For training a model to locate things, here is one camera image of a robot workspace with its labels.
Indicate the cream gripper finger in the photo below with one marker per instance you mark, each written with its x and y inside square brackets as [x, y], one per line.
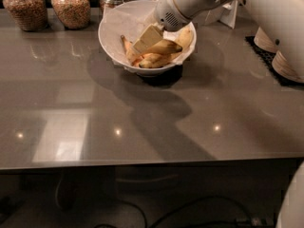
[149, 37]

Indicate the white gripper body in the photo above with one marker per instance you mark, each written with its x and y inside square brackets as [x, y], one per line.
[165, 12]

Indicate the yellow banana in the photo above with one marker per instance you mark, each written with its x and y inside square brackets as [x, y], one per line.
[185, 37]
[163, 47]
[154, 60]

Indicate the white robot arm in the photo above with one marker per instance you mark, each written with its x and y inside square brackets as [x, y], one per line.
[281, 20]

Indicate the left back banana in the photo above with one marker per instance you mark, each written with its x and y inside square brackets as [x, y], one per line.
[127, 45]

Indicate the white ceramic bowl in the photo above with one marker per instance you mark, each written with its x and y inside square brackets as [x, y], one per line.
[109, 38]

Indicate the front paper bowl stack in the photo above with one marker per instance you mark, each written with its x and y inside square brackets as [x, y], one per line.
[281, 66]

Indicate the white folded card stand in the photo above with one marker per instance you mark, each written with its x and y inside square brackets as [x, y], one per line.
[226, 14]

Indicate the black rubber mat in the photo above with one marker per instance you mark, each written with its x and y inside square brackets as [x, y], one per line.
[267, 58]

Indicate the far left grain jar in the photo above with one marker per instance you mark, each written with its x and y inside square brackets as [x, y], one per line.
[29, 15]

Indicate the black power strip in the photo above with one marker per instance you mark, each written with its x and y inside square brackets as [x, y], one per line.
[254, 223]

